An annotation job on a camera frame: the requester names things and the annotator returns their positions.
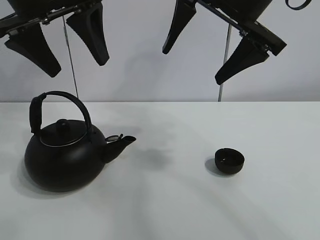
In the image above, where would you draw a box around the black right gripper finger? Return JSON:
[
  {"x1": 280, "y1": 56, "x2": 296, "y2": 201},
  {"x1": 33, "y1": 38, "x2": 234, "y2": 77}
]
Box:
[
  {"x1": 162, "y1": 0, "x2": 198, "y2": 54},
  {"x1": 215, "y1": 36, "x2": 269, "y2": 85}
]

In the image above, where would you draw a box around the black cable loop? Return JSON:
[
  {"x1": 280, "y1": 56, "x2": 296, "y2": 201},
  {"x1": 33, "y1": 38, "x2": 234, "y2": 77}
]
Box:
[{"x1": 285, "y1": 0, "x2": 308, "y2": 11}]

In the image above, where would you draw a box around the small black teacup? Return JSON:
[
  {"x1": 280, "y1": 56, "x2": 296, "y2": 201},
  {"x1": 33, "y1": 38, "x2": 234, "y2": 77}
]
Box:
[{"x1": 214, "y1": 148, "x2": 245, "y2": 175}]

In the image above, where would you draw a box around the silver wall seam strip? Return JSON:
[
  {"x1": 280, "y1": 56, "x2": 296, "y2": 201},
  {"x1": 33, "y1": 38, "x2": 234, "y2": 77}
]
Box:
[{"x1": 217, "y1": 24, "x2": 232, "y2": 102}]

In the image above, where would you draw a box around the black round teapot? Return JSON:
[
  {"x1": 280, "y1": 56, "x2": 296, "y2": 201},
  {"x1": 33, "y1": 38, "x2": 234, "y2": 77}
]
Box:
[{"x1": 24, "y1": 90, "x2": 136, "y2": 193}]

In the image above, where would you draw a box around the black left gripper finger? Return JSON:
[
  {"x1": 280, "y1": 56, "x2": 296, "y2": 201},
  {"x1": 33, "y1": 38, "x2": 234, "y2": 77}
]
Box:
[
  {"x1": 66, "y1": 1, "x2": 110, "y2": 66},
  {"x1": 4, "y1": 23, "x2": 61, "y2": 78}
]

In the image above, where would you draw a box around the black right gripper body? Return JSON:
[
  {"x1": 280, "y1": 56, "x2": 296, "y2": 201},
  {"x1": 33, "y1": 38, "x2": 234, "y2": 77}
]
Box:
[{"x1": 190, "y1": 0, "x2": 287, "y2": 56}]

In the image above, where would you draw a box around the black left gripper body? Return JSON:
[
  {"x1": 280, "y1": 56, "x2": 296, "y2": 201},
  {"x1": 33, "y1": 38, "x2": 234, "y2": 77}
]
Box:
[{"x1": 0, "y1": 0, "x2": 100, "y2": 38}]

